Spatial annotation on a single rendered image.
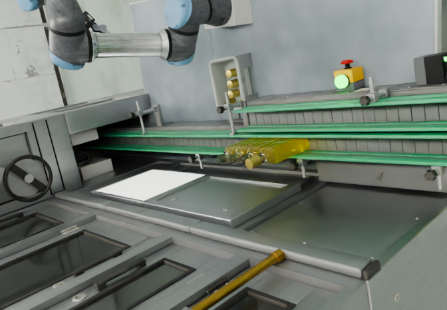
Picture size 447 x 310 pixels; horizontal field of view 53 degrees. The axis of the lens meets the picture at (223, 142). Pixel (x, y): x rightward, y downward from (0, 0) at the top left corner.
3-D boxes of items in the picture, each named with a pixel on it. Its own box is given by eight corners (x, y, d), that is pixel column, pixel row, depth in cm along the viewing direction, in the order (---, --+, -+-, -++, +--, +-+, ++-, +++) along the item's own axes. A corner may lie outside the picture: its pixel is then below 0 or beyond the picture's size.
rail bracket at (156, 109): (169, 126, 233) (132, 137, 218) (161, 94, 229) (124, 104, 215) (174, 126, 229) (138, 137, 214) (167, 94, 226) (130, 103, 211)
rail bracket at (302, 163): (312, 169, 159) (290, 181, 150) (310, 151, 158) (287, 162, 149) (322, 170, 156) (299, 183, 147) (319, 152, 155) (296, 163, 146)
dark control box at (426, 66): (428, 80, 134) (416, 86, 129) (425, 54, 133) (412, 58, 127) (456, 78, 128) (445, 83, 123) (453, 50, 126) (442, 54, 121)
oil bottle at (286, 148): (297, 148, 161) (257, 165, 147) (295, 133, 160) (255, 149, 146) (309, 148, 157) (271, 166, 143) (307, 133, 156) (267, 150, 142)
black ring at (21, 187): (54, 191, 210) (7, 208, 196) (42, 148, 206) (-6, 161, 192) (58, 193, 206) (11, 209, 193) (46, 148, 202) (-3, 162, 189)
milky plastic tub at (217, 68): (231, 108, 199) (217, 112, 193) (221, 58, 195) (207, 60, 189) (259, 106, 186) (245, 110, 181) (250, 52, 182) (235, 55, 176)
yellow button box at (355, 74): (347, 88, 154) (336, 92, 150) (344, 66, 153) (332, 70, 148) (366, 86, 149) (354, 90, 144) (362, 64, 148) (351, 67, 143)
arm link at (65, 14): (54, 0, 135) (11, -53, 164) (54, 34, 141) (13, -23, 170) (91, -1, 141) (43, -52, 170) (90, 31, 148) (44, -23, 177)
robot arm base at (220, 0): (204, -15, 177) (185, -13, 171) (231, -14, 167) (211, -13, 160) (206, 24, 183) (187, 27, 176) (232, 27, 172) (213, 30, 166)
